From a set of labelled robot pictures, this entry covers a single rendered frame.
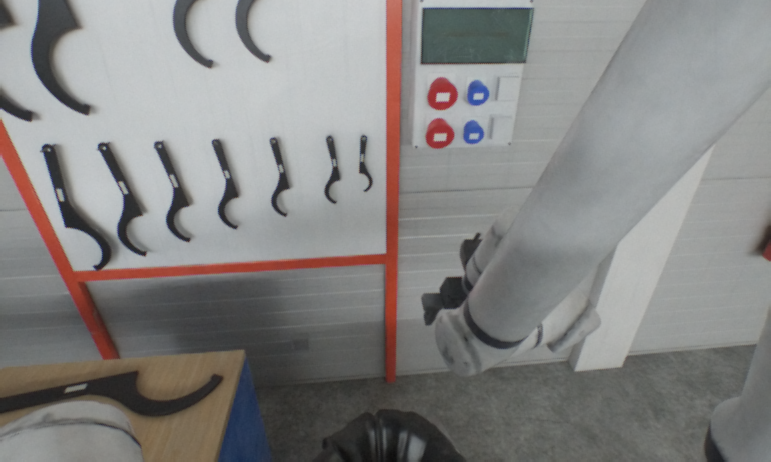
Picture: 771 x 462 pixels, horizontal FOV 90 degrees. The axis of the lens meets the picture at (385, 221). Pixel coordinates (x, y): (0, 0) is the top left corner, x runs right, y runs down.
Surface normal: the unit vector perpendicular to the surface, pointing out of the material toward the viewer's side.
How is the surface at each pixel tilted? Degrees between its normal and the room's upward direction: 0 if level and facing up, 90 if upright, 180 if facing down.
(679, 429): 0
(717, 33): 100
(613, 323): 90
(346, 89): 90
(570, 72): 90
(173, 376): 0
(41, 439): 6
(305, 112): 90
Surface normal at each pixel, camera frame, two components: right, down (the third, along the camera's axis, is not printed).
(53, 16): 0.10, 0.48
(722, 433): -0.74, -0.67
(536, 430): 0.00, -0.88
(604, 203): -0.44, 0.62
